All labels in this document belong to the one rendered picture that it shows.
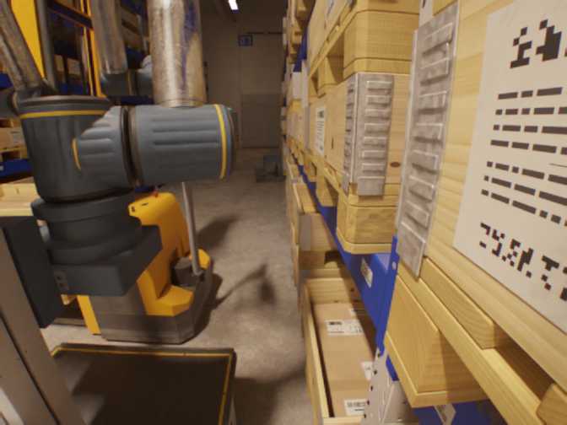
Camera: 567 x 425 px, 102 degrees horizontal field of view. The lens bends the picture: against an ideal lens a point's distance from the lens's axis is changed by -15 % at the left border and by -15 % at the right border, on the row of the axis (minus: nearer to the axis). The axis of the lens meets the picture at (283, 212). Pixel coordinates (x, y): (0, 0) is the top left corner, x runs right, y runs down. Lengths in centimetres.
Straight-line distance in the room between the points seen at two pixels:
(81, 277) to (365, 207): 63
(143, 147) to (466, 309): 62
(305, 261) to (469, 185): 142
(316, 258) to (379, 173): 111
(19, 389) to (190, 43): 83
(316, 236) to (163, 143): 107
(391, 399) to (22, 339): 72
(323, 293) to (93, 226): 120
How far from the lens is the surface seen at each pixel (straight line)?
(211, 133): 67
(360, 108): 50
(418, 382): 29
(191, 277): 208
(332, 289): 156
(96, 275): 70
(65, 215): 69
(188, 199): 185
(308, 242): 152
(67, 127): 68
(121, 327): 217
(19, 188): 327
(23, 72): 132
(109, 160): 67
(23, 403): 77
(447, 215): 22
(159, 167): 67
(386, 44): 53
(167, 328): 202
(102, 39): 126
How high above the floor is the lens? 143
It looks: 18 degrees down
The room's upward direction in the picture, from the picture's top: straight up
